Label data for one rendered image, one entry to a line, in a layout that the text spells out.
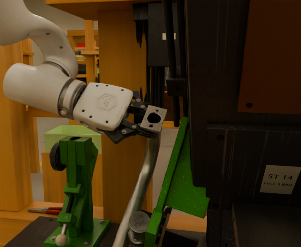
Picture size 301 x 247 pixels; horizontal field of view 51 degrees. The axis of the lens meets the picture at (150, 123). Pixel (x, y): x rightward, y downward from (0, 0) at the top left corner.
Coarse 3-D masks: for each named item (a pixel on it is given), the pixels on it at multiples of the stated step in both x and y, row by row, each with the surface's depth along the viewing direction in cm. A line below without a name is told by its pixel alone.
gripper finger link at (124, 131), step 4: (136, 124) 63; (140, 124) 62; (128, 128) 62; (124, 132) 61; (128, 132) 62; (132, 132) 62; (136, 132) 63; (140, 132) 62; (144, 132) 62; (148, 132) 62; (152, 132) 62; (128, 136) 63; (144, 136) 63; (148, 136) 62; (152, 136) 63; (156, 136) 63
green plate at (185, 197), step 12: (180, 132) 50; (180, 144) 50; (180, 156) 51; (168, 168) 51; (180, 168) 52; (168, 180) 51; (180, 180) 52; (168, 192) 53; (180, 192) 53; (192, 192) 52; (204, 192) 52; (168, 204) 53; (180, 204) 53; (192, 204) 52; (204, 204) 52; (204, 216) 52
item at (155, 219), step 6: (156, 216) 52; (150, 222) 51; (156, 222) 51; (150, 228) 51; (156, 228) 51; (150, 234) 51; (156, 234) 53; (144, 240) 54; (150, 240) 53; (144, 246) 56; (150, 246) 55
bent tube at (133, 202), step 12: (156, 108) 63; (144, 120) 61; (156, 120) 65; (156, 132) 61; (156, 144) 68; (144, 156) 70; (156, 156) 70; (144, 168) 70; (144, 180) 68; (132, 192) 68; (144, 192) 67; (132, 204) 65; (120, 228) 62; (120, 240) 61
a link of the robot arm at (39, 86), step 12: (12, 72) 64; (24, 72) 64; (36, 72) 65; (48, 72) 65; (60, 72) 67; (12, 84) 64; (24, 84) 63; (36, 84) 63; (48, 84) 63; (60, 84) 63; (12, 96) 65; (24, 96) 64; (36, 96) 63; (48, 96) 63; (48, 108) 64
